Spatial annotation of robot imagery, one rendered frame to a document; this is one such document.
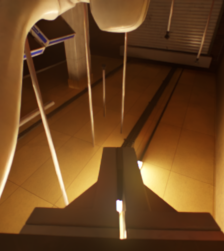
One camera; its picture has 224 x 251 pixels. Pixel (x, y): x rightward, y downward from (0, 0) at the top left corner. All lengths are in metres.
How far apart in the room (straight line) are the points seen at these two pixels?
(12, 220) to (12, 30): 2.37
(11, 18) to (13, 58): 0.08
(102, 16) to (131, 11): 0.05
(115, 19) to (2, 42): 0.16
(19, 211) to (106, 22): 2.43
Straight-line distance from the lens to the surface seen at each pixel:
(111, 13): 0.31
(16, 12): 0.35
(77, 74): 4.97
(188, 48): 7.12
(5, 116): 0.22
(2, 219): 2.61
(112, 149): 0.15
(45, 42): 3.05
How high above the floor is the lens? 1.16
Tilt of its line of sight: 36 degrees up
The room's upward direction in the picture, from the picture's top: 179 degrees counter-clockwise
